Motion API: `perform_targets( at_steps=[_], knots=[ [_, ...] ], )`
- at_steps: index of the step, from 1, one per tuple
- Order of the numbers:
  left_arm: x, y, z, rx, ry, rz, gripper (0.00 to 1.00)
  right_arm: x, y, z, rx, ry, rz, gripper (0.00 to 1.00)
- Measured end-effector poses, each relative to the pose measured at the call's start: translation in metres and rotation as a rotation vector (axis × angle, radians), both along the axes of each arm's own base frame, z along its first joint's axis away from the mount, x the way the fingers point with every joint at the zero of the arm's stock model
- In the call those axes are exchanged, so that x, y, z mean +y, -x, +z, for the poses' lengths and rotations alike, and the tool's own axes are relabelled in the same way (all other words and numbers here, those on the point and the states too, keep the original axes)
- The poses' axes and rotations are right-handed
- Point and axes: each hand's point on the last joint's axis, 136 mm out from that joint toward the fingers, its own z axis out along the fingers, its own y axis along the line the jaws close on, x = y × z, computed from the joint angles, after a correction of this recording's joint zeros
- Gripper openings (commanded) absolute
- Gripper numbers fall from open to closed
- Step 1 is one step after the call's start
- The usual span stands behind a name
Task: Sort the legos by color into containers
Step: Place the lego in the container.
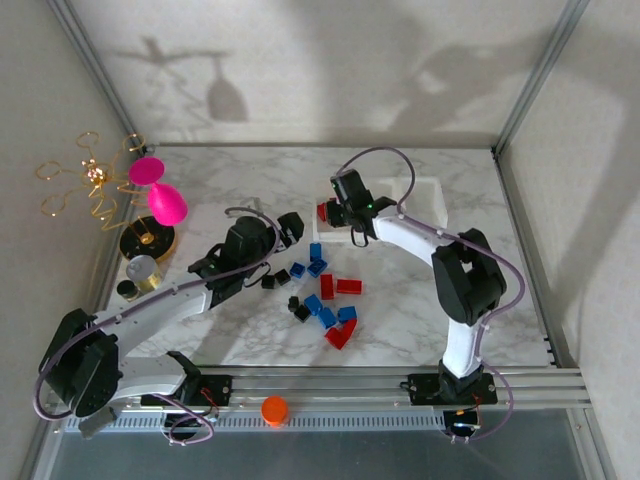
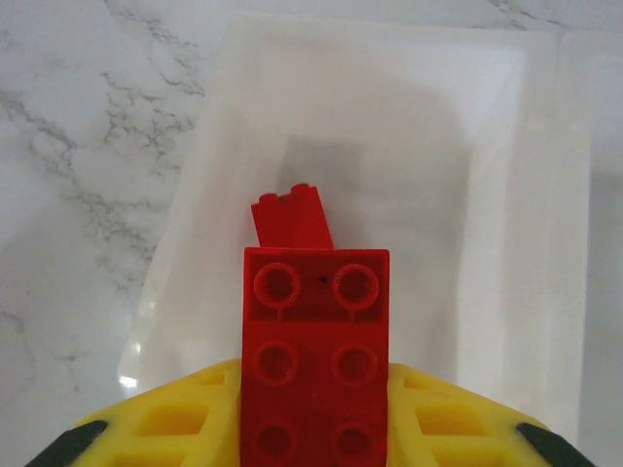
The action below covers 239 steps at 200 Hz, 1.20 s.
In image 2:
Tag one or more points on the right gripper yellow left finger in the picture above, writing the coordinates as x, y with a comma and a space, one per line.
185, 418

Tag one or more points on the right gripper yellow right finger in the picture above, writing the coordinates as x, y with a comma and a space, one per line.
438, 423

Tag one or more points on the long red lego brick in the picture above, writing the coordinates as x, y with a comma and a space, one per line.
316, 365

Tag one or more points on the white bin with blue legos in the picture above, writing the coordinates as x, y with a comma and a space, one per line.
608, 243

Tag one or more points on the white bin with red legos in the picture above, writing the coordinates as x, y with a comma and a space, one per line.
389, 146

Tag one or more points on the small red lego brick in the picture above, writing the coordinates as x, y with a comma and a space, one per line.
292, 224

